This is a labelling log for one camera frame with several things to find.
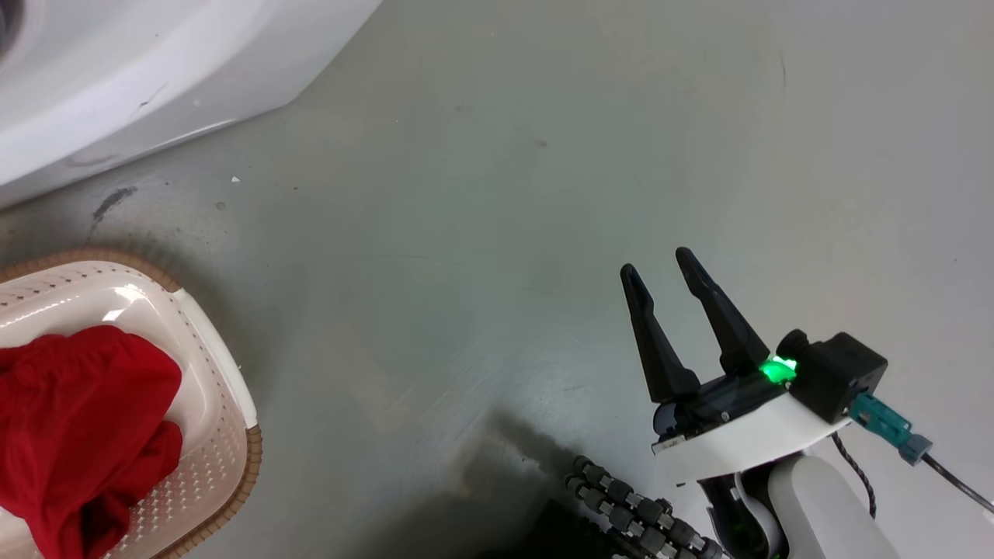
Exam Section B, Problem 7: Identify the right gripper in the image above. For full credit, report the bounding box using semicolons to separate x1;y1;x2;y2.
620;247;853;486

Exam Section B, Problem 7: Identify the red garment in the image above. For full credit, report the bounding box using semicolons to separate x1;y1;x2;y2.
0;325;184;559

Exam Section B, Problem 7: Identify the cream perforated laundry basket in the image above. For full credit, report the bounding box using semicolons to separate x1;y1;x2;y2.
0;248;262;559

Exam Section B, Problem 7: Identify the white front-load washing machine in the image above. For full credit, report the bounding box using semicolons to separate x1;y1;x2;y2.
0;0;383;209

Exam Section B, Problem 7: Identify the black segmented cable conduit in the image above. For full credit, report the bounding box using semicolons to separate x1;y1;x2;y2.
563;457;725;559

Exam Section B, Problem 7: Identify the teal camera cable connector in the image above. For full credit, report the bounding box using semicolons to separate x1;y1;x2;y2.
849;392;933;465

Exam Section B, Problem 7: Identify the black braided cable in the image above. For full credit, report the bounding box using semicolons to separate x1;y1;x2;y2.
831;431;878;519

